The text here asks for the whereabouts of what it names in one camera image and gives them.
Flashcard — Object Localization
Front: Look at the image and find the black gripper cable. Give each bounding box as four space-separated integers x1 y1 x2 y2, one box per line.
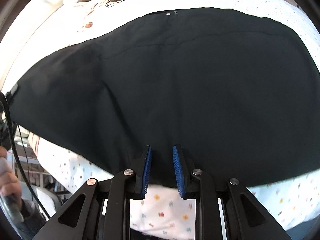
0 89 51 221

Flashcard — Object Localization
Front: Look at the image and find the black shirt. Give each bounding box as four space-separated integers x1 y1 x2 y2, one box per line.
9 8 319 187

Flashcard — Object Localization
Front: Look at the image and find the white dotted bed sheet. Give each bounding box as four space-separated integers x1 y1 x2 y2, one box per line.
0 0 320 240

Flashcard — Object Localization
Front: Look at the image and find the left hand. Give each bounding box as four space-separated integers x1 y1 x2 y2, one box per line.
0 146 22 211

